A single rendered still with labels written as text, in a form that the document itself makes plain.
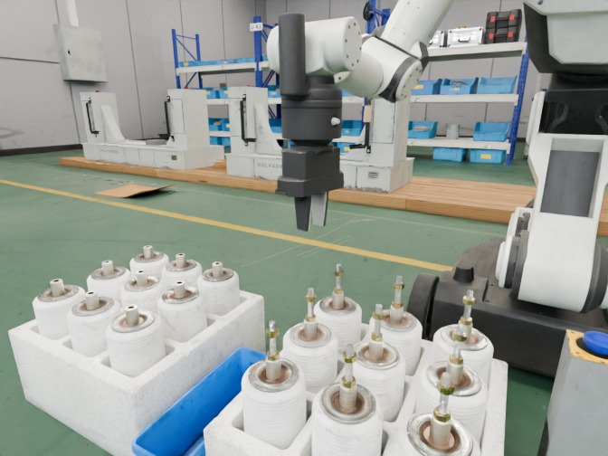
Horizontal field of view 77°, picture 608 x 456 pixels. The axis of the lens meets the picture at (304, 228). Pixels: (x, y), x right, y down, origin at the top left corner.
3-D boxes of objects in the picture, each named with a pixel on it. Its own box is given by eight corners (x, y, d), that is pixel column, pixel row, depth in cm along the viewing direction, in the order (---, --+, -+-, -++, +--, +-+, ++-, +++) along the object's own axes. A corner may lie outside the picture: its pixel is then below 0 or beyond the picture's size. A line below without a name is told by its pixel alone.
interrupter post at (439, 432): (444, 451, 44) (447, 428, 43) (424, 439, 46) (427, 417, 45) (452, 438, 46) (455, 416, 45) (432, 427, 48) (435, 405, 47)
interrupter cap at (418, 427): (458, 479, 41) (459, 475, 41) (394, 441, 46) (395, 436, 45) (481, 436, 46) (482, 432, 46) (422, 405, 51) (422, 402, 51)
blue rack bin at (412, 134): (410, 136, 545) (411, 120, 539) (437, 137, 528) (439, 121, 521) (400, 138, 504) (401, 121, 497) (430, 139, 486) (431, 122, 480)
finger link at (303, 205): (298, 227, 61) (297, 189, 59) (312, 232, 59) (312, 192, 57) (290, 230, 60) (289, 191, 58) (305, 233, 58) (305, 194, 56)
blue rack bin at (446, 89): (447, 96, 510) (449, 79, 504) (478, 95, 491) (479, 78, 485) (437, 95, 470) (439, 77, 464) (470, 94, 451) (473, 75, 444)
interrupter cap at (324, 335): (303, 355, 62) (303, 351, 61) (280, 333, 68) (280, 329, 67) (340, 340, 66) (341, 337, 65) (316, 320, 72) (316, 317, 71)
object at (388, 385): (346, 417, 72) (350, 334, 67) (398, 428, 70) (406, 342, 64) (337, 460, 63) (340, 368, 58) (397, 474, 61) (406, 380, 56)
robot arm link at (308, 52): (299, 109, 61) (299, 31, 58) (363, 109, 56) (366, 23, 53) (258, 109, 52) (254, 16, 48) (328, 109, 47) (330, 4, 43)
